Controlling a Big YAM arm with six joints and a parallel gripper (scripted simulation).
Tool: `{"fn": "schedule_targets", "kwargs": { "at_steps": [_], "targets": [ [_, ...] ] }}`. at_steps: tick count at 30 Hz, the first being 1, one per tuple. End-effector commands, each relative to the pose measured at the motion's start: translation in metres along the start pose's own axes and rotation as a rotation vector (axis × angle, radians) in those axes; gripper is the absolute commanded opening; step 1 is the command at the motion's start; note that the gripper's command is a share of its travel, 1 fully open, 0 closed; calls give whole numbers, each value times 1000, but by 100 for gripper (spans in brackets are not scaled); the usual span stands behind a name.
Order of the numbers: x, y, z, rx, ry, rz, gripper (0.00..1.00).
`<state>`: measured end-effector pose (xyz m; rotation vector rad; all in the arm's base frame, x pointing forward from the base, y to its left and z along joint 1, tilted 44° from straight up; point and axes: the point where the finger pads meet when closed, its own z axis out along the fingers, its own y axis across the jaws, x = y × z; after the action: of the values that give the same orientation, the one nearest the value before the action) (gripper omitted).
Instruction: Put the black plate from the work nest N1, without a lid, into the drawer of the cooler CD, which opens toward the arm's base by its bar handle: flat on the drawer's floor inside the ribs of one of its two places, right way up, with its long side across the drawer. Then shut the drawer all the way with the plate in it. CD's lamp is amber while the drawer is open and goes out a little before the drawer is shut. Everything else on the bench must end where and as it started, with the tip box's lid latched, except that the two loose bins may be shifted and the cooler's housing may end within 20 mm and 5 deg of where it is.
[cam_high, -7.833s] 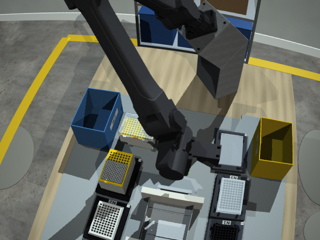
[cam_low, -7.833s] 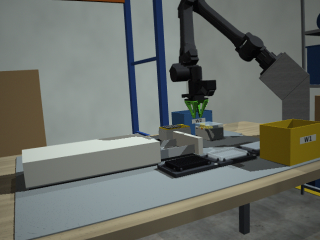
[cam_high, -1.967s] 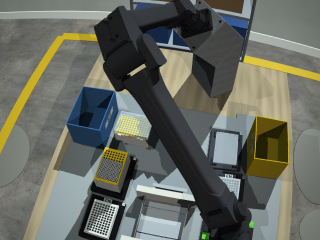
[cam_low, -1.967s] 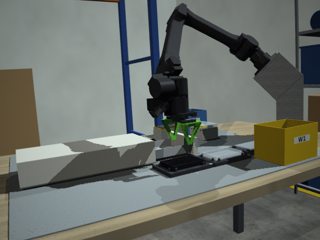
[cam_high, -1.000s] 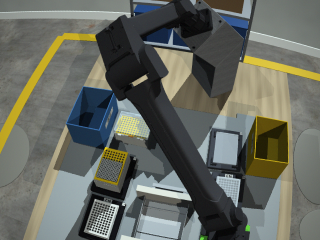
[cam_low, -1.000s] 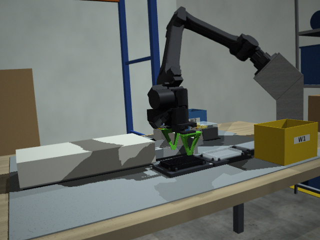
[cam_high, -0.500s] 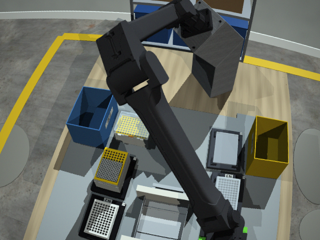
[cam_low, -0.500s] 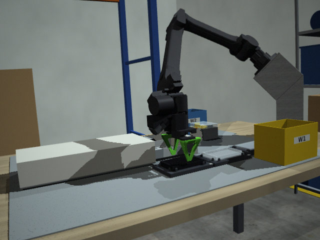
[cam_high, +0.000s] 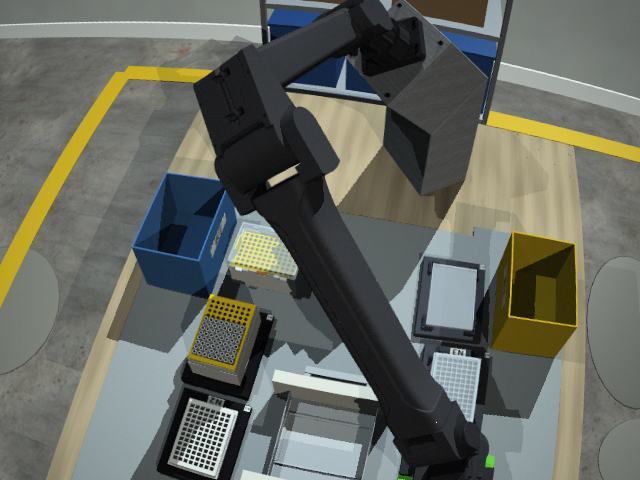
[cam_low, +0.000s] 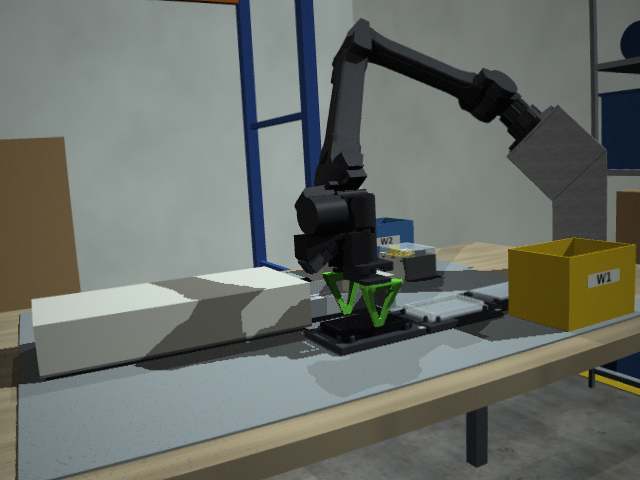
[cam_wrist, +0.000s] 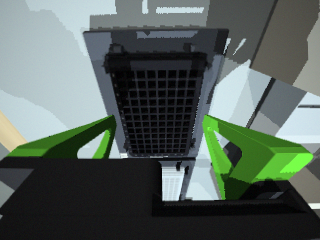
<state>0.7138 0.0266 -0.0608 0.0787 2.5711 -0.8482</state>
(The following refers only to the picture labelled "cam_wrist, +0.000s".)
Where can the black multi-well plate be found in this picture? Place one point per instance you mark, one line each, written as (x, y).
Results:
(158, 115)

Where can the grey flat mat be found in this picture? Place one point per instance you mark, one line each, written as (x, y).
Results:
(48, 85)

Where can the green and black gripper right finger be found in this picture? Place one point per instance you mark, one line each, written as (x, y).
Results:
(264, 157)

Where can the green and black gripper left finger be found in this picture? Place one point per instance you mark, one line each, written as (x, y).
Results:
(66, 144)

